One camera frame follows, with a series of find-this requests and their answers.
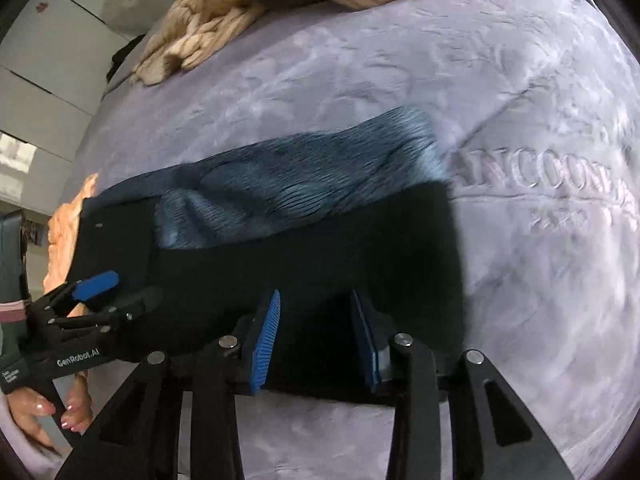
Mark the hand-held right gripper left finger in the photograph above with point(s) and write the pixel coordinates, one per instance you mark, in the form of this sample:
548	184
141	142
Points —
265	340

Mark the cream fluffy cloth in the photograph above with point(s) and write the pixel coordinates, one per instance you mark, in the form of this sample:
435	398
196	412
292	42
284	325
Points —
62	240

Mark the person's left hand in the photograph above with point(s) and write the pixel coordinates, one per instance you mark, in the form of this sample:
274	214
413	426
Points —
75	410

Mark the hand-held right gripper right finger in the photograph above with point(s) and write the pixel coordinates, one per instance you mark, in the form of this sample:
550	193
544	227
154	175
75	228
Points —
367	347

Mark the dark cloth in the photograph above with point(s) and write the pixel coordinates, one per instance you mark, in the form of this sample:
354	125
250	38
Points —
125	57

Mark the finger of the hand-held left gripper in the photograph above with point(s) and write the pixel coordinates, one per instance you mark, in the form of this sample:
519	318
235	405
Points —
130	305
97	284

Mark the black pants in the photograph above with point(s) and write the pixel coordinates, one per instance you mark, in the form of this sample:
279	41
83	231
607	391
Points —
350	240

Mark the dark green garment pink band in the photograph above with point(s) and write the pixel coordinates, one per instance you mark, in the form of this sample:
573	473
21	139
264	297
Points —
11	260

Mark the white wardrobe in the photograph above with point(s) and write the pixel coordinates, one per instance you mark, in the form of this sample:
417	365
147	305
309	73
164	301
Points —
60	50

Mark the lavender embossed blanket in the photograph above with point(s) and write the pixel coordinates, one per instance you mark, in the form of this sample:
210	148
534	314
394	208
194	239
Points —
525	310

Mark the beige knitted blanket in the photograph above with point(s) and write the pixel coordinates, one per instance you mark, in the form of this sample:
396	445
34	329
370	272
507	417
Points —
200	25

